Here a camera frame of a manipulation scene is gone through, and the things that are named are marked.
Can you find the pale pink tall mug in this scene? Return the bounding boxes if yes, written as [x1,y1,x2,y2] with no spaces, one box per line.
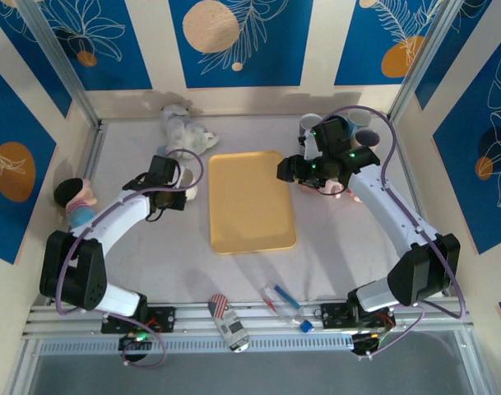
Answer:
[301,180,329,195]

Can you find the grey mug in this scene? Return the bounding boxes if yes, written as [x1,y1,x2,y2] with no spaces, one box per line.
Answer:
[352,127,381,151]

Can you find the light blue patterned mug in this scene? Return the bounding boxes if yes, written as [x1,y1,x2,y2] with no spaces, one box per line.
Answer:
[298,114,322,139]

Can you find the grey plush toy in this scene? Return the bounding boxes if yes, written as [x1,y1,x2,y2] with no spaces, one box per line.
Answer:
[159,105,220,156]

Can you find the yellow plastic tray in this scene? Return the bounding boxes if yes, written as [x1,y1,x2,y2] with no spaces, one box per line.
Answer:
[207,150,297,256]

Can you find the black-haired doll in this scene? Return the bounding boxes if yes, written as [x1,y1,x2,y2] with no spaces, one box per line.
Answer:
[53,177,101,230]

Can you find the blue toothbrush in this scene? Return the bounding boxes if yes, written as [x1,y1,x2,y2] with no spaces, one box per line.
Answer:
[273,284,301,309]

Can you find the clear plastic bottle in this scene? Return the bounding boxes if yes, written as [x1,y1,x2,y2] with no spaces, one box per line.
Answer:
[259,281,314,333]

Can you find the flag patterned pouch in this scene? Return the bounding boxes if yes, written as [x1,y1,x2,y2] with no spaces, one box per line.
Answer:
[207,293,230,320]

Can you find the white labelled can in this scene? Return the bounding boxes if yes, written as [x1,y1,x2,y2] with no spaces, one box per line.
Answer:
[216,309,251,353]

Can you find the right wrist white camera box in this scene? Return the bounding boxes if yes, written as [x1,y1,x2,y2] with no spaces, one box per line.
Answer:
[301,132,319,160]

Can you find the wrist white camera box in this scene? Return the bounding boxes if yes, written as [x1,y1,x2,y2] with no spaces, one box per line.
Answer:
[301,132,319,160]
[178,169,200,202]

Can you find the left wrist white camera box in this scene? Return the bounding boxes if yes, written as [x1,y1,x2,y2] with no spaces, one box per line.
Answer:
[178,169,200,202]

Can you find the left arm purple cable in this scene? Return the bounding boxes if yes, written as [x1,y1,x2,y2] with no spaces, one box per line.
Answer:
[54,148,205,369]

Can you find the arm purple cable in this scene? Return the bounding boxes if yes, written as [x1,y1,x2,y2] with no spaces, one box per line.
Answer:
[313,105,469,361]
[54,148,205,369]

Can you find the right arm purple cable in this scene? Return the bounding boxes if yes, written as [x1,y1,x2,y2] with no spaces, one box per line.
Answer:
[313,105,469,361]

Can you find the aluminium table side rail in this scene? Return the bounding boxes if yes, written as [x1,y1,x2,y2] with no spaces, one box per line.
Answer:
[387,117,452,298]
[46,121,109,305]

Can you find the aluminium frame post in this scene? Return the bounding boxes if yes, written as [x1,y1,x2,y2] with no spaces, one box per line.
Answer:
[387,0,461,127]
[16,0,102,128]

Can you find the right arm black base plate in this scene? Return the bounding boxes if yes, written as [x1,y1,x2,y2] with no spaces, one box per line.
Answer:
[319,301,396,331]

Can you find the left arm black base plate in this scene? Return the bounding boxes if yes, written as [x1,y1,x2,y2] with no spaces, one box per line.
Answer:
[100,305,178,335]

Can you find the aluminium mounting rail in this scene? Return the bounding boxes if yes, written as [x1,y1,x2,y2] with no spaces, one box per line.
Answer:
[21,296,475,341]

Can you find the grey slotted cable duct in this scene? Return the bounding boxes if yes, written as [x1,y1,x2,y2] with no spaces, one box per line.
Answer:
[38,332,355,356]

